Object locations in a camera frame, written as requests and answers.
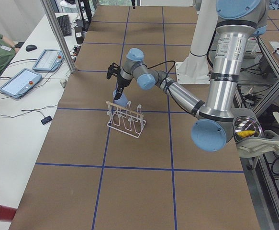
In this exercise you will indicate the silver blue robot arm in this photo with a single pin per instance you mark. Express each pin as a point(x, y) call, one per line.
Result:
point(210, 103)

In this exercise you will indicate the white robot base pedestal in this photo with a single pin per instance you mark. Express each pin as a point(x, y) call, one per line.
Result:
point(195, 68)

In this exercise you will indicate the white office chair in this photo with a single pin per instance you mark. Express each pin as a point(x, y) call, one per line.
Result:
point(253, 147)

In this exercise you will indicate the white wire cup holder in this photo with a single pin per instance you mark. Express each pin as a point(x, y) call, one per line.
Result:
point(126, 120)

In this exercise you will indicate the black computer mouse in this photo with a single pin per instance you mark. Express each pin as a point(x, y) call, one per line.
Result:
point(30, 48)

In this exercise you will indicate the far teach pendant tablet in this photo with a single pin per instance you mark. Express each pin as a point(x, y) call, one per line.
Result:
point(48, 61)

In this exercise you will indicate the yellow corn cob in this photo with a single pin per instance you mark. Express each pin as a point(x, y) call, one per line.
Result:
point(246, 133)

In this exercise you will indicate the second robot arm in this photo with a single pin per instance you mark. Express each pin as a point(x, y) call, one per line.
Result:
point(133, 4)

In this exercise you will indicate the small black puck device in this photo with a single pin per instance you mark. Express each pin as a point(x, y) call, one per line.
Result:
point(46, 120)

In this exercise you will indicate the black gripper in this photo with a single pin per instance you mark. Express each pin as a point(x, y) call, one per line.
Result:
point(122, 82)

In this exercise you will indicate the near teach pendant tablet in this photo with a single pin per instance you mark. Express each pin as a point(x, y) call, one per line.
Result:
point(21, 83)

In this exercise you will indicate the teach pendant tablet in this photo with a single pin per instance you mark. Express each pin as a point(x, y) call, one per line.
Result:
point(48, 61)
point(21, 83)

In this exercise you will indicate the light blue plastic cup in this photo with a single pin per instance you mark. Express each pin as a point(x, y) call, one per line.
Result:
point(122, 101)

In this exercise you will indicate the black keyboard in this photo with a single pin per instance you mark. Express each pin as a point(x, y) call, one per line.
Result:
point(64, 24)

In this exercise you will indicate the aluminium frame post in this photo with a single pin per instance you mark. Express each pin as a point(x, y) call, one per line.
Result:
point(47, 6)

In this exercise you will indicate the steel bowl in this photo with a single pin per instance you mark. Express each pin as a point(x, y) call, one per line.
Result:
point(242, 123)

